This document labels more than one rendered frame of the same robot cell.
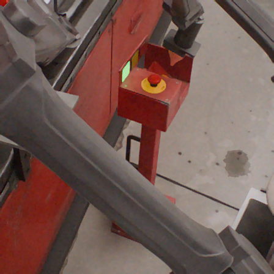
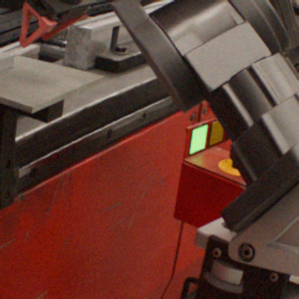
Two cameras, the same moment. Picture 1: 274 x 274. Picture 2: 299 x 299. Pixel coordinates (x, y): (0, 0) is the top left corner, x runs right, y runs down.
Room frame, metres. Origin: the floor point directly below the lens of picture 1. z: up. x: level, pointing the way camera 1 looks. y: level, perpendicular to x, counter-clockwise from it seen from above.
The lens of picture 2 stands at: (-0.30, -0.23, 1.39)
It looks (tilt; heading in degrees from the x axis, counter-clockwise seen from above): 22 degrees down; 14
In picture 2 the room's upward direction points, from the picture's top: 7 degrees clockwise
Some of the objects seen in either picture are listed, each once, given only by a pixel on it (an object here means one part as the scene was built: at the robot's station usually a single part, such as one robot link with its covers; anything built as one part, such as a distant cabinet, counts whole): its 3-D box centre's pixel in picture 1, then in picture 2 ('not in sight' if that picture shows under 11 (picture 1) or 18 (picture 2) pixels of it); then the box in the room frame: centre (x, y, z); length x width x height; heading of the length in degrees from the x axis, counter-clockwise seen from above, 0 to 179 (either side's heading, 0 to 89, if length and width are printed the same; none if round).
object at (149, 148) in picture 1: (148, 159); not in sight; (1.21, -0.05, 0.39); 0.05 x 0.05 x 0.54; 69
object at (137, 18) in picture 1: (137, 17); not in sight; (1.79, 0.03, 0.58); 0.15 x 0.02 x 0.07; 166
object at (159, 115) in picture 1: (156, 82); (243, 174); (1.21, -0.05, 0.75); 0.20 x 0.16 x 0.18; 159
